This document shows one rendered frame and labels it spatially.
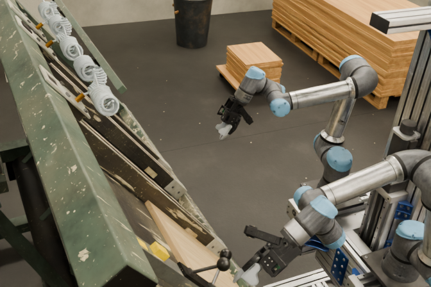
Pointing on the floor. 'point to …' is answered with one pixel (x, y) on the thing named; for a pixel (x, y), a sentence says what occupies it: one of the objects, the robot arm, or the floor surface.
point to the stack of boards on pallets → (344, 25)
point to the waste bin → (192, 16)
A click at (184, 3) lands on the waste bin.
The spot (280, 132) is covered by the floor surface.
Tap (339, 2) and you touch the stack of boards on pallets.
